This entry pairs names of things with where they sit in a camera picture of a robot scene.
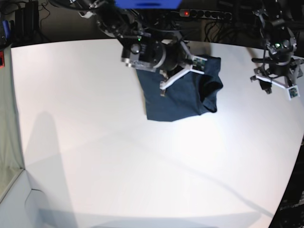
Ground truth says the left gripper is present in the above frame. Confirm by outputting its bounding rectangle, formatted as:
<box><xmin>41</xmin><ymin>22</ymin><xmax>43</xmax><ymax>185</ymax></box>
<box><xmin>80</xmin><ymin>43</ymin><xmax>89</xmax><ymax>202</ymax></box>
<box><xmin>250</xmin><ymin>57</ymin><xmax>304</xmax><ymax>95</ymax></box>

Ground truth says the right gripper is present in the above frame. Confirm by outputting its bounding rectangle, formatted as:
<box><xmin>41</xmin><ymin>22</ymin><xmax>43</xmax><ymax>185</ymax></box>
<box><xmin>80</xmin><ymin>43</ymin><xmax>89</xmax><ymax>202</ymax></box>
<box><xmin>159</xmin><ymin>41</ymin><xmax>196</xmax><ymax>97</ymax></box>

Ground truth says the dark blue t-shirt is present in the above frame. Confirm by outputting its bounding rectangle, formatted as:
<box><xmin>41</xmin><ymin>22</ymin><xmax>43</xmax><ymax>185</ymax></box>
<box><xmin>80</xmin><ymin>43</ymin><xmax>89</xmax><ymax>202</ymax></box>
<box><xmin>136</xmin><ymin>55</ymin><xmax>223</xmax><ymax>122</ymax></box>

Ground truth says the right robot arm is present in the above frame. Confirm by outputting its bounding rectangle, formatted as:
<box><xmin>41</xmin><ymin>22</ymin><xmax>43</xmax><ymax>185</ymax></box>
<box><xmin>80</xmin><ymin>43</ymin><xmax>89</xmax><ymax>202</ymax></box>
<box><xmin>51</xmin><ymin>0</ymin><xmax>197</xmax><ymax>95</ymax></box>

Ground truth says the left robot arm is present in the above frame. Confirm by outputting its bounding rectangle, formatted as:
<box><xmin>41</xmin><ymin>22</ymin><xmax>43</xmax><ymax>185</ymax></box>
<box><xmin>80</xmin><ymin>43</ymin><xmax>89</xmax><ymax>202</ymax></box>
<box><xmin>250</xmin><ymin>0</ymin><xmax>304</xmax><ymax>100</ymax></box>

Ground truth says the black power strip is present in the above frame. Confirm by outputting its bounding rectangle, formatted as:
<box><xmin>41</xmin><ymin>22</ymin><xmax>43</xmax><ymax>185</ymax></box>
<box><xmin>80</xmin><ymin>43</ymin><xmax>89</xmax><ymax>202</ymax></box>
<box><xmin>179</xmin><ymin>9</ymin><xmax>232</xmax><ymax>21</ymax></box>

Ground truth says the blue plastic box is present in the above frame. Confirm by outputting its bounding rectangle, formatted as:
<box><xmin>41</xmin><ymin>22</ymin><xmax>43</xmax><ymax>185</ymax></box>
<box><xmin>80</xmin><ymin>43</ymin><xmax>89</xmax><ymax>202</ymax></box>
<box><xmin>115</xmin><ymin>0</ymin><xmax>182</xmax><ymax>9</ymax></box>

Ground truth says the red box at left edge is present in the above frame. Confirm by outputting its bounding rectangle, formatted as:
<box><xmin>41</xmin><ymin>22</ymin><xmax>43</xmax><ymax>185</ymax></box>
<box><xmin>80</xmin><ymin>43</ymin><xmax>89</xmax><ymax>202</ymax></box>
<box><xmin>0</xmin><ymin>51</ymin><xmax>5</xmax><ymax>68</ymax></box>

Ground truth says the white bin at left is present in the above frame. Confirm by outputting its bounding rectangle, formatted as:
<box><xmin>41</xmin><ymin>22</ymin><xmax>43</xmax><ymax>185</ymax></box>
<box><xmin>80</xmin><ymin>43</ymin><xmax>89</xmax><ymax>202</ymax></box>
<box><xmin>0</xmin><ymin>47</ymin><xmax>45</xmax><ymax>228</ymax></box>

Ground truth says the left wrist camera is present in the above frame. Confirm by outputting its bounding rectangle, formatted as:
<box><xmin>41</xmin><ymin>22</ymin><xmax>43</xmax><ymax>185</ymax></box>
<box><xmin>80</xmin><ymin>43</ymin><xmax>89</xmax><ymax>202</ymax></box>
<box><xmin>286</xmin><ymin>85</ymin><xmax>300</xmax><ymax>101</ymax></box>

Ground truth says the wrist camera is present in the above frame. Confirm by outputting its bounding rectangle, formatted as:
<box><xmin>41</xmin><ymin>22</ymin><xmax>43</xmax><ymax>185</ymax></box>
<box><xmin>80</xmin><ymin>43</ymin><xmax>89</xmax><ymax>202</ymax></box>
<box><xmin>190</xmin><ymin>56</ymin><xmax>207</xmax><ymax>75</ymax></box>
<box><xmin>286</xmin><ymin>85</ymin><xmax>300</xmax><ymax>101</ymax></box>

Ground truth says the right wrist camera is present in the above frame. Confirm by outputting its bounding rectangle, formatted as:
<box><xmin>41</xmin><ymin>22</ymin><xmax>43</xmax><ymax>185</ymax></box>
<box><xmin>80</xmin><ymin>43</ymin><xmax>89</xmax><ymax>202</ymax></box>
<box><xmin>190</xmin><ymin>56</ymin><xmax>207</xmax><ymax>75</ymax></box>

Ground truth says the blue handled tool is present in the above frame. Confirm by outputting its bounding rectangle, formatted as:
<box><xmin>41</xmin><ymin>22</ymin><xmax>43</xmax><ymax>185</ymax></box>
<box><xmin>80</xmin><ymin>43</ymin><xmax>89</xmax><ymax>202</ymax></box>
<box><xmin>2</xmin><ymin>20</ymin><xmax>10</xmax><ymax>39</ymax></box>

